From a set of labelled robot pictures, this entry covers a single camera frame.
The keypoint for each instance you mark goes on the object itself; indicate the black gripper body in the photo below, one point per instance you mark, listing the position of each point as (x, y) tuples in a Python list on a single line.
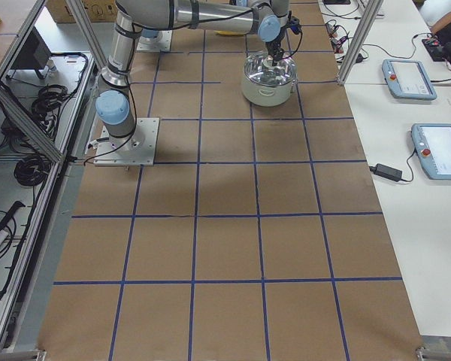
[(273, 48)]

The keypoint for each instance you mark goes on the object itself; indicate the glass pot lid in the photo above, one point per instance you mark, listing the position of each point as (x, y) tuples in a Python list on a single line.
[(257, 70)]

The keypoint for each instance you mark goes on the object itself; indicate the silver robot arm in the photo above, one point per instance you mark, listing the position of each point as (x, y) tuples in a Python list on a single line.
[(188, 81)]

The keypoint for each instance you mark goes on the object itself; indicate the pale green cooking pot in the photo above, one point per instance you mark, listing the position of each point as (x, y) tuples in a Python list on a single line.
[(265, 96)]

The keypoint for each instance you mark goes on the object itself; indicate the blue teach pendant far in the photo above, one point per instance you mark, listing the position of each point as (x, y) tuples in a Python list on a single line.
[(407, 79)]

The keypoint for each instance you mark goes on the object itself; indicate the blue teach pendant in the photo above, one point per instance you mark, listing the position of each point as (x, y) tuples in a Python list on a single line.
[(432, 142), (407, 79)]

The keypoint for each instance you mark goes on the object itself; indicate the black power adapter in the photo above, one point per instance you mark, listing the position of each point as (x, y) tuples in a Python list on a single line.
[(386, 172)]

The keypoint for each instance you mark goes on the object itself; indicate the blue teach pendant near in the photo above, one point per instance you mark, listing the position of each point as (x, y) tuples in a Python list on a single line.
[(432, 142)]

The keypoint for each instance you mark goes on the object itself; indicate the aluminium frame post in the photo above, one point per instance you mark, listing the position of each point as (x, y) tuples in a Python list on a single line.
[(358, 40)]

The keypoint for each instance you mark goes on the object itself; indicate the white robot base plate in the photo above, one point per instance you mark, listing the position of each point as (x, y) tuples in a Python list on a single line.
[(139, 150)]

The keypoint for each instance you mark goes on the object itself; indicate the aluminium frame rail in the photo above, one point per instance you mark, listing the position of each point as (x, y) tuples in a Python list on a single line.
[(47, 79)]

